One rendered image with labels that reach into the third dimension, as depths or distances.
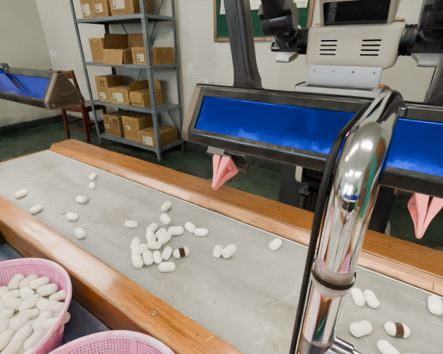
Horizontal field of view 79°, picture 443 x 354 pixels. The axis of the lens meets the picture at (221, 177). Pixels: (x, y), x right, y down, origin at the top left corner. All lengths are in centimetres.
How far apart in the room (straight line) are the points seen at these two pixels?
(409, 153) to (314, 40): 79
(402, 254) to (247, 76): 52
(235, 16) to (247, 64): 10
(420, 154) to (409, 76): 215
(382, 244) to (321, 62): 63
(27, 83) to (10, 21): 445
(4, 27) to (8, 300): 470
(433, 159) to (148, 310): 44
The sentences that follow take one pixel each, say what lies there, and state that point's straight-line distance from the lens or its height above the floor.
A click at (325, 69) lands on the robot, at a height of 109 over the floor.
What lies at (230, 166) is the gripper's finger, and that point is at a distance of 65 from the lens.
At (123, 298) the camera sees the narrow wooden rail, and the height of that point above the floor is 76.
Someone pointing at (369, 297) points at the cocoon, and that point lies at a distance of 58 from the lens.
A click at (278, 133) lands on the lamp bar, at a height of 107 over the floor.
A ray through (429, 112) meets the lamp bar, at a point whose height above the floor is 111.
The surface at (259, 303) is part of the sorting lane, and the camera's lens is 54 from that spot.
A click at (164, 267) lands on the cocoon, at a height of 76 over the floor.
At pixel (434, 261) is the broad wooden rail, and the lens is 71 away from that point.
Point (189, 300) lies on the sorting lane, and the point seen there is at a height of 74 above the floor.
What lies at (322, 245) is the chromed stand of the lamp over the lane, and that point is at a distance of 17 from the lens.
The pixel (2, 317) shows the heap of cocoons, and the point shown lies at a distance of 64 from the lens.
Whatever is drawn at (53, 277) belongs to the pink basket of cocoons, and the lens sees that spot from 66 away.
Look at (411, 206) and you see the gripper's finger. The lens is 63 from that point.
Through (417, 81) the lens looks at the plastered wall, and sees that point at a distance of 244.
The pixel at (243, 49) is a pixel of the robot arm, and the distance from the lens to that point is 69.
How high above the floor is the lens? 116
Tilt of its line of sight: 26 degrees down
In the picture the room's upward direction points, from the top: straight up
